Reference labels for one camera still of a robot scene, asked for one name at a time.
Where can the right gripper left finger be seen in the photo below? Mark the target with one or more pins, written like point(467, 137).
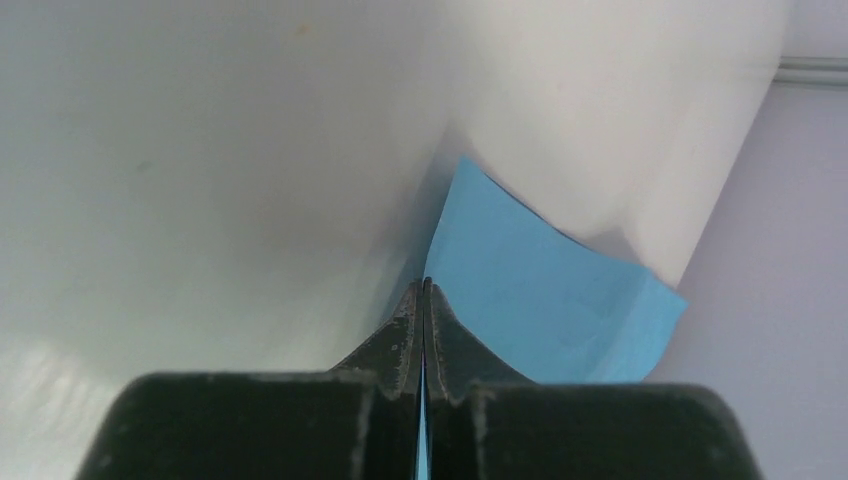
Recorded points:
point(357, 420)

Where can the blue wrapping paper sheet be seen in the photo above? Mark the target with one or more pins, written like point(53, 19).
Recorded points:
point(554, 310)

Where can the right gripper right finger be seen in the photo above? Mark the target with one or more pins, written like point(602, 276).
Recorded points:
point(485, 420)

